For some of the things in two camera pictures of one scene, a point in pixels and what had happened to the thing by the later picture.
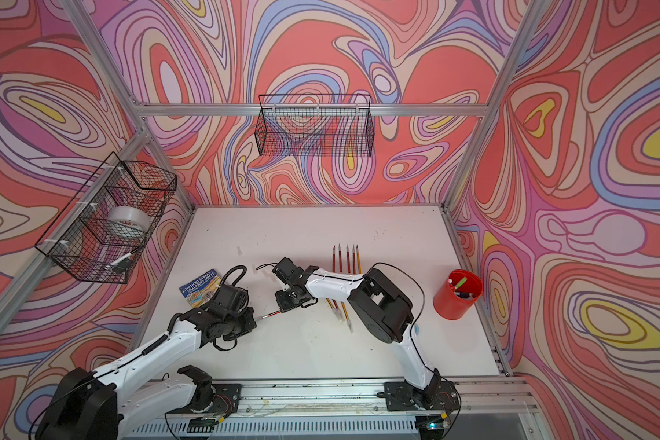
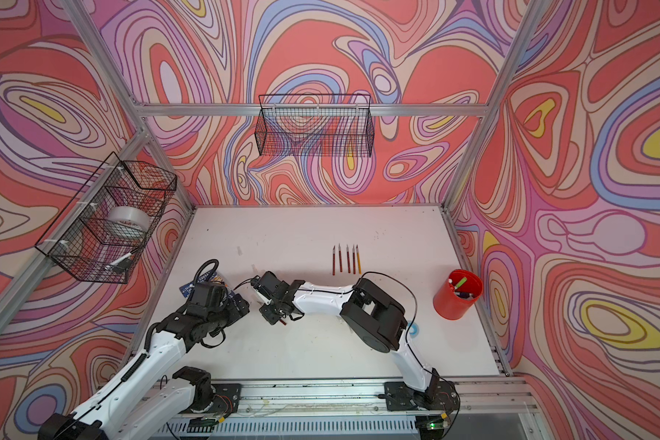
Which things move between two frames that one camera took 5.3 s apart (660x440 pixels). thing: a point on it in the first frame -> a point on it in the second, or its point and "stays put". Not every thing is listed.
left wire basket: (103, 232) stays put
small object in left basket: (122, 264) stays put
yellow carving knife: (358, 260) stays put
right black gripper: (284, 304) -> (271, 318)
